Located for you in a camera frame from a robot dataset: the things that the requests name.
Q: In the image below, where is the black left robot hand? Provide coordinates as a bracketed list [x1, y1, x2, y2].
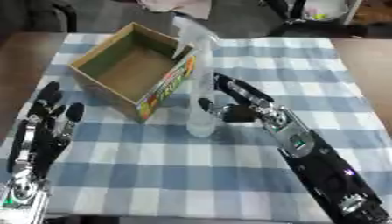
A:
[4, 80, 86, 179]

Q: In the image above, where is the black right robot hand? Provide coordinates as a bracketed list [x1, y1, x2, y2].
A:
[197, 72, 288, 133]

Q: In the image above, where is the clear plastic spray bottle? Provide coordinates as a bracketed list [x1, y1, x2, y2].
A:
[171, 15, 222, 138]

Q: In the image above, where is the cardboard box with green inside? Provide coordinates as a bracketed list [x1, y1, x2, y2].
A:
[67, 22, 198, 121]

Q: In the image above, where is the black tripod base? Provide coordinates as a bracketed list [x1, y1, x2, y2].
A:
[258, 0, 369, 39]

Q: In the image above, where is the pink cloth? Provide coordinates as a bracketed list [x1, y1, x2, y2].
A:
[136, 0, 214, 21]

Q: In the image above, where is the black chair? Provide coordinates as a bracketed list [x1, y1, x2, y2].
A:
[0, 0, 80, 33]

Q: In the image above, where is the white bin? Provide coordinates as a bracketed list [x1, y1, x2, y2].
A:
[300, 0, 365, 25]

